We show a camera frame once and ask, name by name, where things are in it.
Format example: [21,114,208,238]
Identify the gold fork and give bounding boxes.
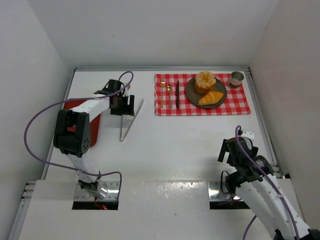
[160,78,166,109]

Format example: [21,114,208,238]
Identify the metal serving tongs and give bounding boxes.
[119,98,144,142]

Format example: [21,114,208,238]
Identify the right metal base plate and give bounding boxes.
[207,181,241,202]

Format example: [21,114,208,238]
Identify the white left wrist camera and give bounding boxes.
[120,83,131,96]

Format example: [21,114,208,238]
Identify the round orange bun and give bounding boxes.
[194,71,216,95]

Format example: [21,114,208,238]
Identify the black knife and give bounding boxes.
[175,80,180,110]

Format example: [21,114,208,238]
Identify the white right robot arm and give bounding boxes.
[218,136,320,240]

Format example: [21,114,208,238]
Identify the red checkered cloth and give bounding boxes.
[154,73,251,117]

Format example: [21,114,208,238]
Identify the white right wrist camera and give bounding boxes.
[241,130,255,141]

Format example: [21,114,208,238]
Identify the grey and brown cup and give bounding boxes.
[228,71,245,89]

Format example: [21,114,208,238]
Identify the dark round plate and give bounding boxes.
[185,77,227,109]

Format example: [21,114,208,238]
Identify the golden croissant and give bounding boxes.
[198,90,224,106]

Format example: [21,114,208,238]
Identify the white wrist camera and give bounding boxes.
[241,130,255,141]
[120,83,131,96]

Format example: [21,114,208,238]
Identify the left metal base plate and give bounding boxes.
[74,181,120,202]

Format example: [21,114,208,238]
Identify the metal base plate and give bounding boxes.
[74,181,120,202]
[207,181,241,202]

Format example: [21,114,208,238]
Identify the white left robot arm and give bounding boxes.
[53,79,135,199]

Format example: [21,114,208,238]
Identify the red serving tray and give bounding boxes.
[63,100,101,147]

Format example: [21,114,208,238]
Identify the gold and silver spoon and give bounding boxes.
[166,84,173,109]

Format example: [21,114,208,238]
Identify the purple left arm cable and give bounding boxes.
[23,71,135,201]

